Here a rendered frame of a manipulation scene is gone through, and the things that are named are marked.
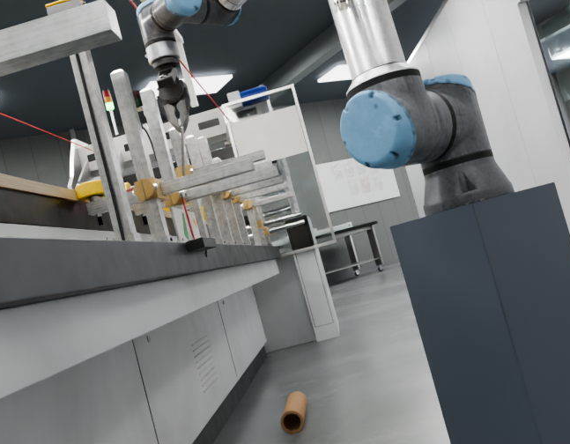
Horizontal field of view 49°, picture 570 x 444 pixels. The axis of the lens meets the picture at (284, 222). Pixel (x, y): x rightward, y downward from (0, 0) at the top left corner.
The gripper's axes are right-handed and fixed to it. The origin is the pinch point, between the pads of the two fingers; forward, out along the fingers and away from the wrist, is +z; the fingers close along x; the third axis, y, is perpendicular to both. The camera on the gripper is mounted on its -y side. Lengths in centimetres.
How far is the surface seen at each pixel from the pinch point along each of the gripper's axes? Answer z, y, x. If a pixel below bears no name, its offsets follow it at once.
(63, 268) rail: 35, -89, 3
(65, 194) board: 13.4, -24.2, 27.0
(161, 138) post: 0.5, 3.0, 6.8
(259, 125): -48, 257, -4
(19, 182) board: 13, -46, 27
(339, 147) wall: -124, 1026, -87
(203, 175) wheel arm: 17.2, -18.0, -6.0
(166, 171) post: 9.9, 2.8, 7.9
